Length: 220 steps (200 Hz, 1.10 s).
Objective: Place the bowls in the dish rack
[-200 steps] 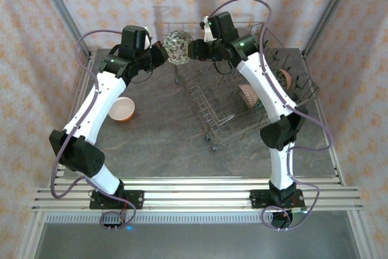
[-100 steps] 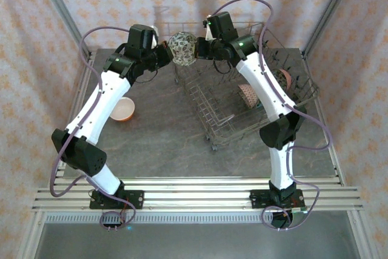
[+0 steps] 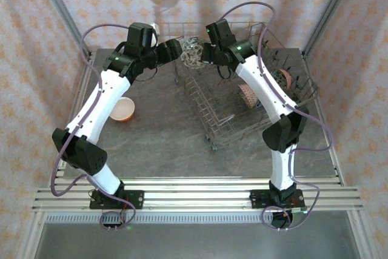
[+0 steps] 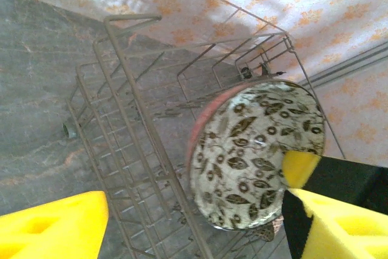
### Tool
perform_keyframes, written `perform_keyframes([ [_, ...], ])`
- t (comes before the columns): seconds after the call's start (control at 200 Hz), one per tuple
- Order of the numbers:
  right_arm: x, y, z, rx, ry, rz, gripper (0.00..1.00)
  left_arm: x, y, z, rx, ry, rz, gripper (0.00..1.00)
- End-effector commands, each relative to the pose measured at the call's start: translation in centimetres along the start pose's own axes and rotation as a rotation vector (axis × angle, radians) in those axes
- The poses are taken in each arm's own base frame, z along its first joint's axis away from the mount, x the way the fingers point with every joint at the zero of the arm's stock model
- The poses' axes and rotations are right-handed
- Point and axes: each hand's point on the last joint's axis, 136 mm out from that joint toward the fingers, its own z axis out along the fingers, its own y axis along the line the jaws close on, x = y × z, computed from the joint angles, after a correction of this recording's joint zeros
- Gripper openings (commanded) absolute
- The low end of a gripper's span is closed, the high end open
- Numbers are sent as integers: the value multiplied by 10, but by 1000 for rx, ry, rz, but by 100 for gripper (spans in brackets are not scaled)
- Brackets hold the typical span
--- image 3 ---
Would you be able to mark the dark leaf patterned bowl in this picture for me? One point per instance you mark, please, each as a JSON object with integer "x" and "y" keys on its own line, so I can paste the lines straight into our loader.
{"x": 282, "y": 78}
{"x": 192, "y": 54}

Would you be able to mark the orange bowl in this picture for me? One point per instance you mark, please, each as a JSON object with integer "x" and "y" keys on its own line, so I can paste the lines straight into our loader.
{"x": 122, "y": 108}

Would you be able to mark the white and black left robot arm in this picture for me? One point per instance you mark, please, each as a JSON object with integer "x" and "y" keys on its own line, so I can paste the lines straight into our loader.
{"x": 100, "y": 104}

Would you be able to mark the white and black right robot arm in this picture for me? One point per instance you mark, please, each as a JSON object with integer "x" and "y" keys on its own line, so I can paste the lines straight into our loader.
{"x": 263, "y": 89}

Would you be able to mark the small green circuit board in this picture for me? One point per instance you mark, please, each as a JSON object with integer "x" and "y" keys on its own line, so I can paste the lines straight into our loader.
{"x": 300, "y": 210}

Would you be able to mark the grey metal panel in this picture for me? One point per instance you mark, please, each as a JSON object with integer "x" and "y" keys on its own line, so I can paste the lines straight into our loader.
{"x": 197, "y": 240}

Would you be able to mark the aluminium frame post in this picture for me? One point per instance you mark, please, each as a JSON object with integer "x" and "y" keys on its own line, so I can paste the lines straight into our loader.
{"x": 61, "y": 7}
{"x": 333, "y": 7}

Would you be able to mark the aluminium mounting rail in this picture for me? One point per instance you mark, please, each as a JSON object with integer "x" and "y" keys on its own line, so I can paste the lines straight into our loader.
{"x": 197, "y": 192}

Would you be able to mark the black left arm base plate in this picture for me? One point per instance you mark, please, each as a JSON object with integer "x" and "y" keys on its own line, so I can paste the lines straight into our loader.
{"x": 138, "y": 195}

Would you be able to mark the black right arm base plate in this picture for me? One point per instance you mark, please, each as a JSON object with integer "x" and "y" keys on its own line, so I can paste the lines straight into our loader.
{"x": 257, "y": 199}

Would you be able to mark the aluminium frame beam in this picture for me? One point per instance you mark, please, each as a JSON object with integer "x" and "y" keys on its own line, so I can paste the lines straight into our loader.
{"x": 30, "y": 240}
{"x": 365, "y": 240}

